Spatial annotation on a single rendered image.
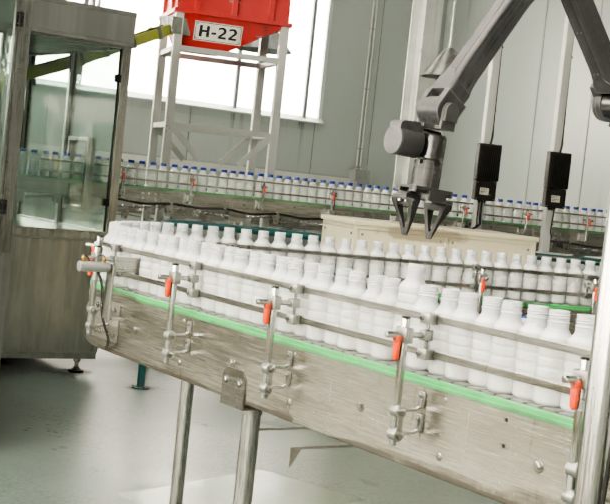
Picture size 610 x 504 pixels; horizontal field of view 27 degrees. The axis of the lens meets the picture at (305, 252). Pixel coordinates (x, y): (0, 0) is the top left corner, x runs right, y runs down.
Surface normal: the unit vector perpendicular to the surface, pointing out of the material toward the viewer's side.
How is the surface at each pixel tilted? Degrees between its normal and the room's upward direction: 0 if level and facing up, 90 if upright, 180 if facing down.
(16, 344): 90
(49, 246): 90
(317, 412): 90
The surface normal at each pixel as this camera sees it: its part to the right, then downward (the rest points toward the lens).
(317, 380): -0.82, -0.06
